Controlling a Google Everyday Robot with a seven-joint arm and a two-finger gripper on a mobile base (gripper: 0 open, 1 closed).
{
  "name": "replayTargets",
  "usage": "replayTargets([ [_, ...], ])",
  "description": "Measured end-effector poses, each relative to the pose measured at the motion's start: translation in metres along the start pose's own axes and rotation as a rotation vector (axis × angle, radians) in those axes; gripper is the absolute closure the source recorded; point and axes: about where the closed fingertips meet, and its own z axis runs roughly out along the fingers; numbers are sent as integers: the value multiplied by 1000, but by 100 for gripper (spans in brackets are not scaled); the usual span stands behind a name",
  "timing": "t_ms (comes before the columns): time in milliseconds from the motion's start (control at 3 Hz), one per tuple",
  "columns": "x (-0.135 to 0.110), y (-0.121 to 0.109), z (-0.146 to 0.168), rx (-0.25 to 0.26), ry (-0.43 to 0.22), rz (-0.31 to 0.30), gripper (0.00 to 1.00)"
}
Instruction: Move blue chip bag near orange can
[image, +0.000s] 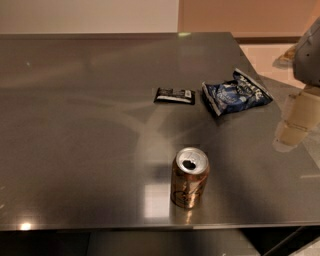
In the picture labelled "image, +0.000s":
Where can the blue chip bag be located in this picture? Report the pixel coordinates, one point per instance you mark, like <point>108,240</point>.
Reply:
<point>239,94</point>

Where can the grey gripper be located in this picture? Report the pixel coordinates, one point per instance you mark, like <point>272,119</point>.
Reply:
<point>308,61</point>

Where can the orange soda can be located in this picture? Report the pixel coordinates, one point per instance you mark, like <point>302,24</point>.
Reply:
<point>190,170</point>

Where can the black snack packet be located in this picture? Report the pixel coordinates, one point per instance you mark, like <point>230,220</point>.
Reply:
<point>184,96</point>

